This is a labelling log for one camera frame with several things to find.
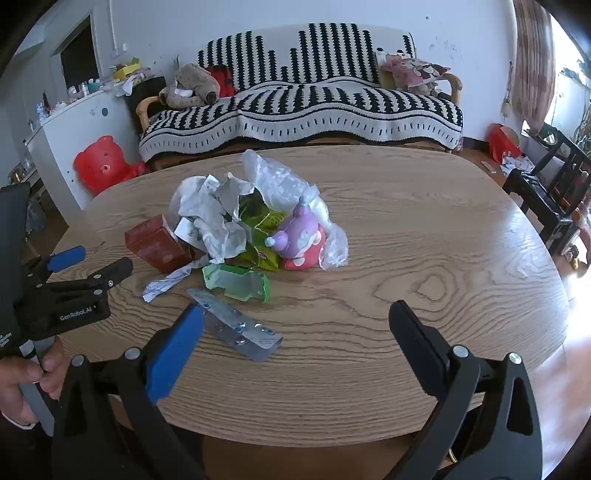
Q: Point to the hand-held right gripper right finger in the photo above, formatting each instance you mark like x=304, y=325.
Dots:
x=415, y=341

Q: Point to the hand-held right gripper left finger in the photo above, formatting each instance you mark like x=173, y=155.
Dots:
x=175, y=355

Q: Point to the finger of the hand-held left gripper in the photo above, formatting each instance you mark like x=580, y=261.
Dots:
x=67, y=258
x=92, y=277

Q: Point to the silver pill blister pack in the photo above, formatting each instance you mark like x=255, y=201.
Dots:
x=244, y=330

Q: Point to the white paper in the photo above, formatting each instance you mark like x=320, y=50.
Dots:
x=207, y=217

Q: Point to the green snack packet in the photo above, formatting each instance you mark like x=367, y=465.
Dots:
x=263, y=256

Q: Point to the person's left forearm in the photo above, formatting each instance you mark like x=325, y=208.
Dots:
x=18, y=454

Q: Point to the person's left hand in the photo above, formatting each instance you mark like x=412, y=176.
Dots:
x=14, y=374

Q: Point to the dark red cardboard box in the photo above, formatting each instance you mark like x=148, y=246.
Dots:
x=152, y=244

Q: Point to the white paper strip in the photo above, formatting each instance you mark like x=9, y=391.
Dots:
x=171, y=279

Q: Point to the green plastic tray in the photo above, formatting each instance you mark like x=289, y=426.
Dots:
x=235, y=281

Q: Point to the red bear stool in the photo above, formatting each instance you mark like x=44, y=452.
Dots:
x=99, y=161

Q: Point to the white cabinet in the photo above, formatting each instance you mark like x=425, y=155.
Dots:
x=87, y=120

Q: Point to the purple pink toy figure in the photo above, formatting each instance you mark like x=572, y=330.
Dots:
x=300, y=235

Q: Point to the group of small bottles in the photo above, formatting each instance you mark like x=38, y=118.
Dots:
x=83, y=87

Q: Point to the yellow duck toy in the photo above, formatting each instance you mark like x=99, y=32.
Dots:
x=576, y=261

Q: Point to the black wooden chair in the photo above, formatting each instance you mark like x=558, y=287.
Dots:
x=540, y=194

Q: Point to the clear plastic bag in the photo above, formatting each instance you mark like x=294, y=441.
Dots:
x=277, y=180

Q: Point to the scattered white papers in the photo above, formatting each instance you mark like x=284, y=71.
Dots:
x=517, y=165

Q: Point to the brown stuffed toy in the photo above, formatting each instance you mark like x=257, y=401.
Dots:
x=194, y=83

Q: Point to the red bag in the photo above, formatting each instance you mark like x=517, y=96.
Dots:
x=501, y=141

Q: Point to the red cushion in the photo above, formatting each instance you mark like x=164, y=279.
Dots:
x=226, y=81

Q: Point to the black white striped sofa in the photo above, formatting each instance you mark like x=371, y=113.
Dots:
x=323, y=101

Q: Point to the curtain tassel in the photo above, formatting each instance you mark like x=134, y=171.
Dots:
x=508, y=99

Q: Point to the pink printed pillow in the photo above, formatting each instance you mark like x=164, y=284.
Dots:
x=411, y=71

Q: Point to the patterned curtain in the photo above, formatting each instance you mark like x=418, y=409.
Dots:
x=535, y=60

